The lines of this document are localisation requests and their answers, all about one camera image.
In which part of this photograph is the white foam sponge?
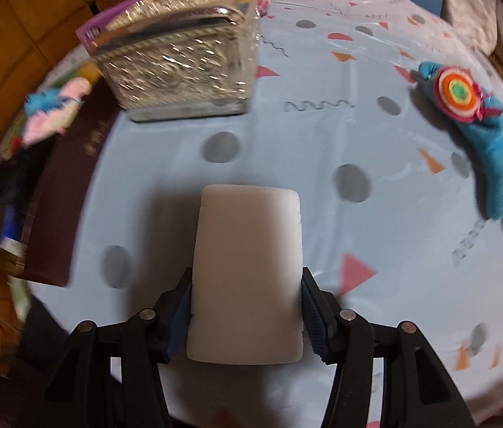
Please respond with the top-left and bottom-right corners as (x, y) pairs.
(186, 184), (303, 365)

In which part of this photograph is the blue tissue packet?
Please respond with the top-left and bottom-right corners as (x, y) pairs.
(0, 204), (25, 257)

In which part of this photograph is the pink towel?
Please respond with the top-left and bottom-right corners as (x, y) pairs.
(21, 77), (92, 148)

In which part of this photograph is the blue monster plush toy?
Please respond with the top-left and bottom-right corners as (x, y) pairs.
(419, 62), (503, 220)

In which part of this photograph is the small blue teddy bear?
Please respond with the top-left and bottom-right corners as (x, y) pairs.
(24, 88), (61, 118)

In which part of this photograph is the patterned light blue tablecloth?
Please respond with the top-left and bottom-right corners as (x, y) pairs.
(33, 0), (503, 421)

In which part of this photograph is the gold metal tin box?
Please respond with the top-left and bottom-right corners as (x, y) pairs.
(0, 61), (101, 274)

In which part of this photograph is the ornate silver tissue box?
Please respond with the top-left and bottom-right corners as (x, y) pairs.
(90, 0), (260, 123)

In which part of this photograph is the purple cardboard box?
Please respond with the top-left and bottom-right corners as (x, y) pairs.
(75, 0), (139, 53)

